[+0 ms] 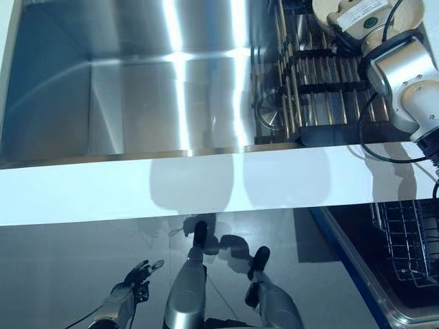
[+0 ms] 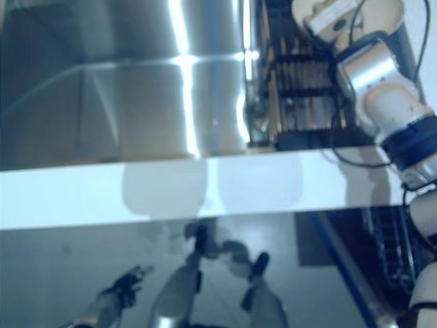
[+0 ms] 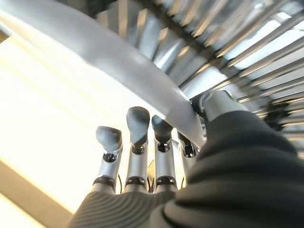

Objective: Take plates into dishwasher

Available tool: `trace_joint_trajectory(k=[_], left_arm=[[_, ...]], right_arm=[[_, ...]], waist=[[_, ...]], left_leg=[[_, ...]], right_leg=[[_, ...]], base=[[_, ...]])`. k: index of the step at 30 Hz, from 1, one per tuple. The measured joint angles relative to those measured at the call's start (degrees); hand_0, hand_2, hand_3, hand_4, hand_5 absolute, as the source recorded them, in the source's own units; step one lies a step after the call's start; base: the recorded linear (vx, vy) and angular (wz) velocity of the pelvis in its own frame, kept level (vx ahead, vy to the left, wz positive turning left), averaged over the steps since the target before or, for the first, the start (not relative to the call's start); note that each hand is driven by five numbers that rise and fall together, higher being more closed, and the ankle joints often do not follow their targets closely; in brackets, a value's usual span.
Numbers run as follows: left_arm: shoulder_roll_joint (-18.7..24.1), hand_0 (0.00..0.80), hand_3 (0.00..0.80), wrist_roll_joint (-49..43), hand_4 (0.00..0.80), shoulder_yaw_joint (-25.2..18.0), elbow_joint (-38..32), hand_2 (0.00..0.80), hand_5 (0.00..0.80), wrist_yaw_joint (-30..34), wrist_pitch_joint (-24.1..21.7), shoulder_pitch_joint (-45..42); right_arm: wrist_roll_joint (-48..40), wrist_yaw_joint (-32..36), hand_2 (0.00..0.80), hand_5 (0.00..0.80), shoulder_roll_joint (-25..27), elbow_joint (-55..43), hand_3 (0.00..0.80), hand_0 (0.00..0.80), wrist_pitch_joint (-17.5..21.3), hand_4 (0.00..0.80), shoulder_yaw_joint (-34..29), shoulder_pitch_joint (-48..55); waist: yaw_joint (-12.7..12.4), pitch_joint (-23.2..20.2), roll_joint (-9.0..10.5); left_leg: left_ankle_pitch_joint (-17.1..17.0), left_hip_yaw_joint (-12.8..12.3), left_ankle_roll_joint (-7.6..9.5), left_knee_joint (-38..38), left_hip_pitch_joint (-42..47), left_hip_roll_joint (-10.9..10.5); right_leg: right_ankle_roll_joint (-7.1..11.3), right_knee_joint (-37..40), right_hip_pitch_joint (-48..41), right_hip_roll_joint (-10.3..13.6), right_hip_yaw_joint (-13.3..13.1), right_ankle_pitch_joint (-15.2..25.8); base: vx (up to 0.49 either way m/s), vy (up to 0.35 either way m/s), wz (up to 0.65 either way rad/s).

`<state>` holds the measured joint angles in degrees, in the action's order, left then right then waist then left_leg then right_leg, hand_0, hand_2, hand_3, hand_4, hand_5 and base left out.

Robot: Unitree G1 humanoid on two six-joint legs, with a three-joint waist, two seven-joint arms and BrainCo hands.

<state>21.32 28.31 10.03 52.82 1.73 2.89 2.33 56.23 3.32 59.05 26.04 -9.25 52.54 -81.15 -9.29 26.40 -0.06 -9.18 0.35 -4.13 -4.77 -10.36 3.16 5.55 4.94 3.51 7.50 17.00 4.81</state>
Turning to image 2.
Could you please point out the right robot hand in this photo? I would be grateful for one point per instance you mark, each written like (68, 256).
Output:
(375, 13)

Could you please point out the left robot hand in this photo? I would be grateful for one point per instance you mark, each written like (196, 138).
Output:
(124, 287)

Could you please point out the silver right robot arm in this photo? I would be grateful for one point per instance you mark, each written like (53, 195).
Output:
(372, 71)

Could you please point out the black dish drying rack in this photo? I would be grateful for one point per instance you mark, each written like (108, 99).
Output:
(300, 89)

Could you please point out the black right robot foot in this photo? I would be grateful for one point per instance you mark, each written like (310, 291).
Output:
(262, 264)

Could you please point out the white right robot leg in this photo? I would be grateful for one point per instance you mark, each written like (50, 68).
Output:
(269, 307)

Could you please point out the stainless steel sink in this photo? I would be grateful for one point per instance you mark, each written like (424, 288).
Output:
(119, 85)

